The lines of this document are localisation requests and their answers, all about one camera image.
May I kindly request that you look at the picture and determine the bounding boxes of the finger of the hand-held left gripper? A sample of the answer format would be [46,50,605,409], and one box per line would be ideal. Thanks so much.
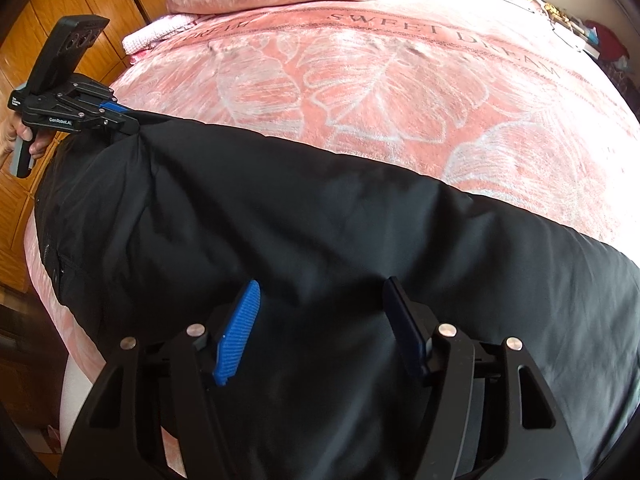
[75,110,142,137]
[97,92,132,115]

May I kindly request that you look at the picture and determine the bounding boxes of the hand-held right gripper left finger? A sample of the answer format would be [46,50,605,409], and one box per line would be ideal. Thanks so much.
[57,280,261,480]

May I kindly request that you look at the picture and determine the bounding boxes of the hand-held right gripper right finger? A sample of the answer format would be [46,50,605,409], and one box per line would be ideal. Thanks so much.
[382,277,586,480]

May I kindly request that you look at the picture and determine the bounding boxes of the black pants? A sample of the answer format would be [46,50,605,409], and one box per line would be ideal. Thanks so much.
[35,110,640,480]

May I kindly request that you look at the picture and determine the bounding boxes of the person's left hand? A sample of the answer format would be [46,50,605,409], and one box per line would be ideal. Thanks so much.
[0,112,50,161]

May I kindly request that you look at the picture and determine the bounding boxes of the pink white checked cloth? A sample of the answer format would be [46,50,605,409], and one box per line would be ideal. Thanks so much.
[122,14,195,57]

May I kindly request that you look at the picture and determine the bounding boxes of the pink leaf-print blanket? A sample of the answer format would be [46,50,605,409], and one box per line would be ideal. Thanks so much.
[22,0,640,441]

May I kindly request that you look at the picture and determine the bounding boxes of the stack of books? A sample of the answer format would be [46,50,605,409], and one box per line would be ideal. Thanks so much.
[547,4,602,57]

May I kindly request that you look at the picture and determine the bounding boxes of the red cloth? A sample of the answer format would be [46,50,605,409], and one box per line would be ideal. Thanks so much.
[585,20,630,63]

